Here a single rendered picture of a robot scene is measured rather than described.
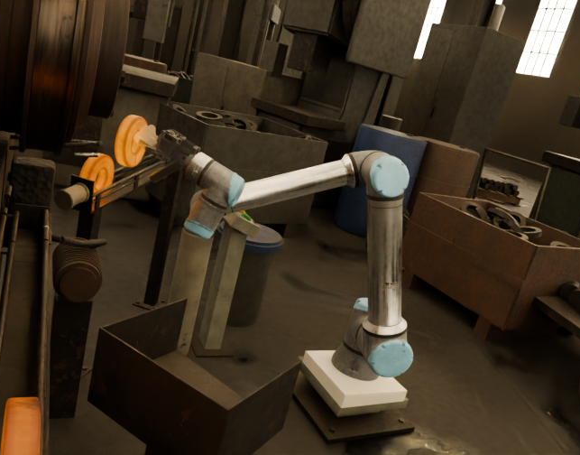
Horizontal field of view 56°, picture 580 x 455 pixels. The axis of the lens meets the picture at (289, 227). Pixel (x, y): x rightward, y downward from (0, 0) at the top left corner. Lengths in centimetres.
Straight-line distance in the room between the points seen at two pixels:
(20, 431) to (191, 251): 147
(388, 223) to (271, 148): 202
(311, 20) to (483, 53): 191
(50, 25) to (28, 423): 63
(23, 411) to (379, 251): 128
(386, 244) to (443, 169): 304
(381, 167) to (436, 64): 461
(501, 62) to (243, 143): 337
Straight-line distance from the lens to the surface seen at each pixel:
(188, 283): 208
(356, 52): 452
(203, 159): 161
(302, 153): 380
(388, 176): 165
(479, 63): 589
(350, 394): 197
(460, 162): 476
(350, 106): 503
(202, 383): 104
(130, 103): 390
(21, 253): 130
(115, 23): 111
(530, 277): 319
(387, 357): 185
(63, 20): 101
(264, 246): 238
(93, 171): 174
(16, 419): 65
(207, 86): 573
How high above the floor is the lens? 117
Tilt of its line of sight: 16 degrees down
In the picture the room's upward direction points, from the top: 15 degrees clockwise
